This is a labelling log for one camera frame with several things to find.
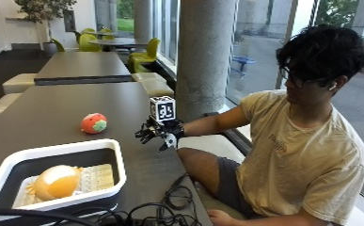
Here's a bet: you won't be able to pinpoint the red strawberry soft toy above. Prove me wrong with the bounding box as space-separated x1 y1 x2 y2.
79 112 108 136

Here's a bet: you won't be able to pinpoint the dark grey shorts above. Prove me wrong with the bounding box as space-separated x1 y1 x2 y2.
215 155 263 220

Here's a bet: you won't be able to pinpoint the blue outdoor table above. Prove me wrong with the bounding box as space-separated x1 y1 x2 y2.
229 55 256 79

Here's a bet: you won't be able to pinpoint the lime green chair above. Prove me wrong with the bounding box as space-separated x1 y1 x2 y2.
96 27 116 41
76 33 102 53
126 37 160 73
50 38 66 53

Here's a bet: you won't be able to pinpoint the grey concrete pillar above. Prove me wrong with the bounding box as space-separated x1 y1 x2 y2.
174 0 237 122

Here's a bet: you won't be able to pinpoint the white and dark plastic basin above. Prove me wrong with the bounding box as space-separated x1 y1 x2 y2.
0 138 127 222

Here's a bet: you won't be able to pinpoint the black-rimmed glasses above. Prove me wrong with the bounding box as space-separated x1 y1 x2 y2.
277 66 316 89

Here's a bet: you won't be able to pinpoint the yellow round soft toy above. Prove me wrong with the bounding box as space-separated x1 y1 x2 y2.
25 164 84 202

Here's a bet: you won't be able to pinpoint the white marker cube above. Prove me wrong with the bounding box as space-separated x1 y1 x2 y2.
148 95 178 123

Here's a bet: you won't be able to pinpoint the the person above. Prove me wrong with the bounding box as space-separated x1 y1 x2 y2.
175 24 364 226

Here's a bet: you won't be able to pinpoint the pale yellow t-shirt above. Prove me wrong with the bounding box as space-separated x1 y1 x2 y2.
235 89 364 226

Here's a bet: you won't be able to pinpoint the round grey table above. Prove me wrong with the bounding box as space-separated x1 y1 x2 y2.
87 37 148 53
80 29 116 40

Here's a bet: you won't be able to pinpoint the indoor potted tree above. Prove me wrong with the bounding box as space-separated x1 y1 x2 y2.
11 0 78 51

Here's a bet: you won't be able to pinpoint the cream bench seat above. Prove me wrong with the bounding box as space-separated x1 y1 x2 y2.
176 123 253 220

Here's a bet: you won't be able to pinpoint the tangle of black cables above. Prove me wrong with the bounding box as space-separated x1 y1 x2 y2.
95 172 203 226

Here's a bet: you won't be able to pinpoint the dark wall panel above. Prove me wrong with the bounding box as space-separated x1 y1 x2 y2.
62 8 76 33

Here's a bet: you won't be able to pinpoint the cream waffle soft toy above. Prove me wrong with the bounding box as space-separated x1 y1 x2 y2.
79 163 116 193

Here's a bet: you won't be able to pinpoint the thick black cable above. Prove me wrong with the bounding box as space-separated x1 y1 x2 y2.
0 208 100 226

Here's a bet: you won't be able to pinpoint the dark rectangular table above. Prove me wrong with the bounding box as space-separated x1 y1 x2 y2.
33 51 132 87

